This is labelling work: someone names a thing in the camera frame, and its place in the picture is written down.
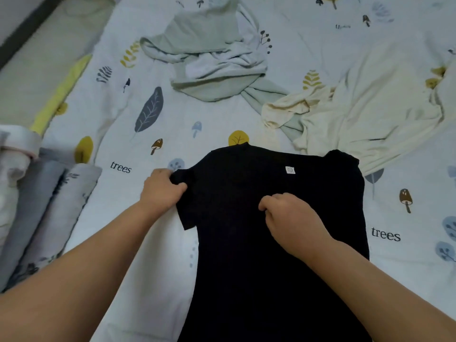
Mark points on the person's left hand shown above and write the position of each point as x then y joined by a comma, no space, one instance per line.
162,192

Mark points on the person's right hand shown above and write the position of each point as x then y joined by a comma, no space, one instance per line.
296,224

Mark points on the black garment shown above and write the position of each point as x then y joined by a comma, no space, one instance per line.
242,281

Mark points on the bed with leaf print bedding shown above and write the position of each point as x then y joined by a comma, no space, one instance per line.
107,117

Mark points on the light blue denim jeans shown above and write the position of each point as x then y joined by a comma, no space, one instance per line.
32,203

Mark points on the cream long-sleeve top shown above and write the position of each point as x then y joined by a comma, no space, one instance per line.
385,96

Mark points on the sage green zip jacket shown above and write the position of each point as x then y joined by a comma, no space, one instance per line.
199,32

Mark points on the person's right forearm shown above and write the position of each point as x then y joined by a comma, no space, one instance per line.
392,295

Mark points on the person's left forearm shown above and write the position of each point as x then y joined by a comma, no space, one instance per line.
78,281

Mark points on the white wardrobe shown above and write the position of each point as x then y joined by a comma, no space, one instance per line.
14,14

